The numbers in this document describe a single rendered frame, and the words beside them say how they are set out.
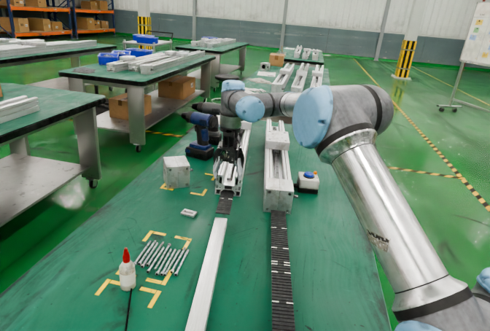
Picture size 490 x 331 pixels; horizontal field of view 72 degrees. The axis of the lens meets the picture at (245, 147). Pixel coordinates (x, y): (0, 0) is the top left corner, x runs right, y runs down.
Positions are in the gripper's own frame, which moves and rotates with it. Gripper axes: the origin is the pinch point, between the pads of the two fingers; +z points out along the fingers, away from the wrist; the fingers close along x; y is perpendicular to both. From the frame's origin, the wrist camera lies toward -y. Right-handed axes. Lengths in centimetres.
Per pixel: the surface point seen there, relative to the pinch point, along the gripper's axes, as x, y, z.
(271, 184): 16.3, 1.6, 0.7
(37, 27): -809, -1105, 51
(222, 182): -2.3, -4.0, 4.9
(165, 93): -130, -362, 62
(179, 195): -18.0, -0.1, 10.3
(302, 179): 29.4, -12.4, 4.2
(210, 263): 0.2, 38.1, 7.2
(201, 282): -0.8, 45.2, 7.2
